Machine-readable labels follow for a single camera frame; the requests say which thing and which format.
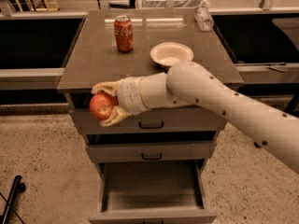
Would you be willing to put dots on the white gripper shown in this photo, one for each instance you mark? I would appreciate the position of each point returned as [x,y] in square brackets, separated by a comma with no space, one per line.
[129,95]

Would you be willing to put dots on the red apple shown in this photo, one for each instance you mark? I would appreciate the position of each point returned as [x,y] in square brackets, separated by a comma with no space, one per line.
[101,105]

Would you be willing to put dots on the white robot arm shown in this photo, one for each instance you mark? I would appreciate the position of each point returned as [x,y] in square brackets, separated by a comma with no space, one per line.
[189,83]

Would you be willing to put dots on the grey top drawer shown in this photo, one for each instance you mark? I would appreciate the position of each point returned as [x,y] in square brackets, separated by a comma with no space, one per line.
[183,119]

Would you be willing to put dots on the grey drawer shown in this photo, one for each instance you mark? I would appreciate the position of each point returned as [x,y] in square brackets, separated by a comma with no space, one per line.
[152,192]
[183,119]
[124,147]

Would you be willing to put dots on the grey middle drawer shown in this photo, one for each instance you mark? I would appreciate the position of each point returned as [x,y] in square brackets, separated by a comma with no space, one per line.
[124,147]

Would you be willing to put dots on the grey drawer cabinet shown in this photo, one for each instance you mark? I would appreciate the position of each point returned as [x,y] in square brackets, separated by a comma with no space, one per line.
[95,57]

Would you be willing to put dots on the grey bottom drawer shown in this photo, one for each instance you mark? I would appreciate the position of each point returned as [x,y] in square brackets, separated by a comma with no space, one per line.
[152,192]

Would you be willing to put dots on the white paper bowl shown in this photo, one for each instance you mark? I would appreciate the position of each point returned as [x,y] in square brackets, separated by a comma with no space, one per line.
[169,53]

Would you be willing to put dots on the red cola can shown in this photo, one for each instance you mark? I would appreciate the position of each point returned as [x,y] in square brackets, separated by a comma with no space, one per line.
[123,31]

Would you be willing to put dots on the clear plastic water bottle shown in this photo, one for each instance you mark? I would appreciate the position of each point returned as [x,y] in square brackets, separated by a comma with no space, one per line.
[204,19]

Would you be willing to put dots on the black table leg with caster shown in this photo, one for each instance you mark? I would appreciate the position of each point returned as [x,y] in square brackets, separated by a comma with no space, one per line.
[257,145]

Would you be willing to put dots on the grey side table right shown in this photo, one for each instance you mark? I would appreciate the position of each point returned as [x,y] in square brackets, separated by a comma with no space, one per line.
[269,62]

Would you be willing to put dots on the white wire basket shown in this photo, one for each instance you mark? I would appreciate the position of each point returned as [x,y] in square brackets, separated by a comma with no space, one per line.
[148,4]

